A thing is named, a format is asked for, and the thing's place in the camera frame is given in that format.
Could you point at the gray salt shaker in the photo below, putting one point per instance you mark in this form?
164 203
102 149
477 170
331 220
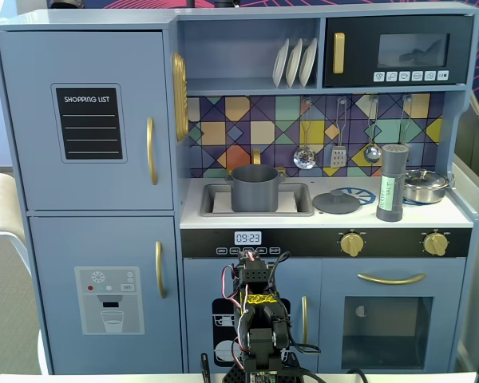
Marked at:
391 175

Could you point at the black robot base with board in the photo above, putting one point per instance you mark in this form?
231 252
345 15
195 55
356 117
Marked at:
259 377

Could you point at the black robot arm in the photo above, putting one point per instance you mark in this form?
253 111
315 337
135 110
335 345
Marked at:
259 315

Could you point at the gray plastic pot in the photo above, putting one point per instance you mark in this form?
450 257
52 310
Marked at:
255 191

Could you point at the gold faucet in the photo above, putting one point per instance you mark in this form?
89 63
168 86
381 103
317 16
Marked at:
256 156

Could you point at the digital clock display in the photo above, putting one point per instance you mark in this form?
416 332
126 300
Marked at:
248 238

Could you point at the gray sink basin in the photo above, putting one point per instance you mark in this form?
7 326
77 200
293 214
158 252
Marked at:
303 195

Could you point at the steel skimmer spoon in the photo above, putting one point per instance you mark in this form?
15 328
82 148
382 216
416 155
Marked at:
304 158

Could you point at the gray pot lid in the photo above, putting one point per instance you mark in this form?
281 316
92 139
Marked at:
335 203

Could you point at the blue dishwasher door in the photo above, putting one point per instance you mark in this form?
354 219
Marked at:
199 279

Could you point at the steel slotted spatula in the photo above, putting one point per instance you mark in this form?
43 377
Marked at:
338 156

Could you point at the gold toy phone handset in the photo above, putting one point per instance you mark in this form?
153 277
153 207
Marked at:
179 95

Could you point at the gold stove knob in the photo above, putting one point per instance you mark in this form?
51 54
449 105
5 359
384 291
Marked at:
436 244
352 244

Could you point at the blue toy kitchen unit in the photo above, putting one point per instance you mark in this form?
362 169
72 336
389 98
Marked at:
243 60

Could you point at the blue oven door with window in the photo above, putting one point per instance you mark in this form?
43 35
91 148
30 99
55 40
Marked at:
331 287

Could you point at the white plate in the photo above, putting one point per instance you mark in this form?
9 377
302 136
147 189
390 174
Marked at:
280 64
294 64
308 61

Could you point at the steel ladle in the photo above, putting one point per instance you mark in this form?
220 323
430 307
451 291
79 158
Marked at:
372 153

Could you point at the shopping list chalkboard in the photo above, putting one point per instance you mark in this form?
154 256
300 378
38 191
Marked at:
88 123

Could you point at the black table clamp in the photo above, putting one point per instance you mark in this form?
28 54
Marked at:
205 369

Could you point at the blue freezer door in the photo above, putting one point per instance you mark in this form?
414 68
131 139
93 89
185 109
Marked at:
64 247

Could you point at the black toy microwave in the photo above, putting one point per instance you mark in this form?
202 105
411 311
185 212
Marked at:
359 48

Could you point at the steel pot with lid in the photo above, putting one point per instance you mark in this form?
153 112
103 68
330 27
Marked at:
427 187

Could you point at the dark object atop kitchen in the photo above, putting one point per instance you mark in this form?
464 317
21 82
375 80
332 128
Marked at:
66 3
225 3

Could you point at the blue fridge door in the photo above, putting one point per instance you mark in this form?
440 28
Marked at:
24 119

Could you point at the white chair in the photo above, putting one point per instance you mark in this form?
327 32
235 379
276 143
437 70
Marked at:
0 199

